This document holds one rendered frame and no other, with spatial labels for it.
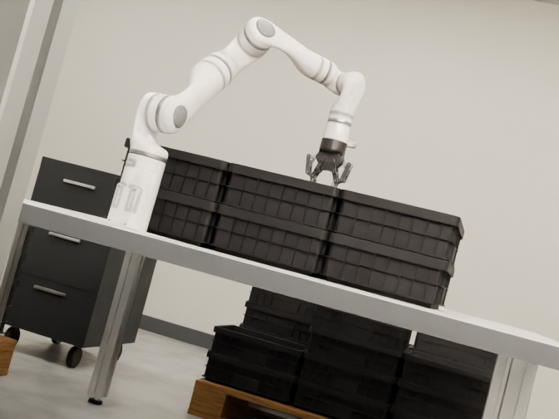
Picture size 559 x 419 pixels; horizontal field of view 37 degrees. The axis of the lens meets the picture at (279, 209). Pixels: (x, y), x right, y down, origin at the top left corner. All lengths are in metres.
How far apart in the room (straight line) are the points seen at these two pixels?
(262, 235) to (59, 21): 1.73
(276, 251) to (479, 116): 3.72
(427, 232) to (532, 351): 0.58
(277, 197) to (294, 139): 3.69
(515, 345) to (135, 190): 0.93
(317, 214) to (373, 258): 0.18
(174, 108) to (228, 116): 3.95
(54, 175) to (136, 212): 2.05
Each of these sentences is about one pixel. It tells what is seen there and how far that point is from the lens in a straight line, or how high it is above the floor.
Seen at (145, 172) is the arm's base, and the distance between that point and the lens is 2.00.
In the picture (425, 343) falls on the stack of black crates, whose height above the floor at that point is 0.52.
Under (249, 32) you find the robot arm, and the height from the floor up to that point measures 1.28.
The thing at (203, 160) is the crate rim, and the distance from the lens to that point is 2.19.
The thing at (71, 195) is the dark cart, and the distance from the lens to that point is 3.98.
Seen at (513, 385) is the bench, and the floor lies 0.57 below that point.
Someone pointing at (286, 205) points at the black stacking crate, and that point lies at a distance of 2.12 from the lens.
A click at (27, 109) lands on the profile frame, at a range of 0.42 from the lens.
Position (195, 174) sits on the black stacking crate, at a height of 0.88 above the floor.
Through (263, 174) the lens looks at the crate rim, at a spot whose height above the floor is 0.92.
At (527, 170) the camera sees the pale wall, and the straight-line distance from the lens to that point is 5.65.
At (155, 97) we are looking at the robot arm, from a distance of 2.04.
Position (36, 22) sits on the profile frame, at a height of 0.80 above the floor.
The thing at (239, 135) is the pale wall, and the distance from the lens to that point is 5.91.
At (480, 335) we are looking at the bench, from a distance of 1.58.
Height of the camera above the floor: 0.73
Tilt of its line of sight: 3 degrees up
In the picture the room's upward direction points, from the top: 15 degrees clockwise
